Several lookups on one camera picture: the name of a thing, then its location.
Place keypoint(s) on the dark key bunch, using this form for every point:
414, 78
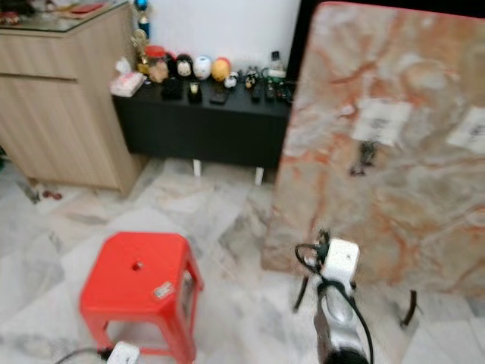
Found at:
365, 157

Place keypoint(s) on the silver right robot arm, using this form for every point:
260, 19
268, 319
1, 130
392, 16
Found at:
337, 326

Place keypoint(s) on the marble pattern folding table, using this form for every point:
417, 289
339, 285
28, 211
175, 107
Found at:
386, 212

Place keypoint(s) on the white console leg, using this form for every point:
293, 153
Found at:
196, 167
258, 175

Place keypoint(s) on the silver key bunch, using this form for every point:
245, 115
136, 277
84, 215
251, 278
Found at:
164, 290

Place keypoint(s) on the black low console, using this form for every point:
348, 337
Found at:
197, 129

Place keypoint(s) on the black and white figure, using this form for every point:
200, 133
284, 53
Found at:
251, 77

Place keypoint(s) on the small white dog figure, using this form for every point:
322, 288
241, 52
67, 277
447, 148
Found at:
231, 80

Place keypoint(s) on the red plastic stool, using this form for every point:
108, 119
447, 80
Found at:
129, 288

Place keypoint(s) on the small red dumbbell toy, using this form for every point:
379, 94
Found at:
52, 196

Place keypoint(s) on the black tape dispenser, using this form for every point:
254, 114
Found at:
195, 92

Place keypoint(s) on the yellow round plush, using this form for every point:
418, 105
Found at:
221, 70

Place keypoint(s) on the white round plush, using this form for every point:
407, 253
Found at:
202, 68

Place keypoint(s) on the black box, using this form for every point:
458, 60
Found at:
172, 89

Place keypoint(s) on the black mouse plush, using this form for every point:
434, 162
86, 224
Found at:
184, 66

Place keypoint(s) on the light wood cabinet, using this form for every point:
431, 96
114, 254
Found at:
61, 114

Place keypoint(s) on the pink tissue pack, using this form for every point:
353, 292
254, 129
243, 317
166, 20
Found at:
127, 83

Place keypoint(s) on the small gold trophy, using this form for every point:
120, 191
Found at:
139, 50

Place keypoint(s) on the blue globe trophy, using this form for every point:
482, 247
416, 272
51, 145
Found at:
142, 7

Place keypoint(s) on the red booklet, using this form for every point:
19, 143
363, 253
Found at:
89, 9

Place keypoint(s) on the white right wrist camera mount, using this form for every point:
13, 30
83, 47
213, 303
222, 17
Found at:
341, 260

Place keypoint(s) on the clear adhesive wall hook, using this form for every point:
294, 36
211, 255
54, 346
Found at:
468, 130
383, 121

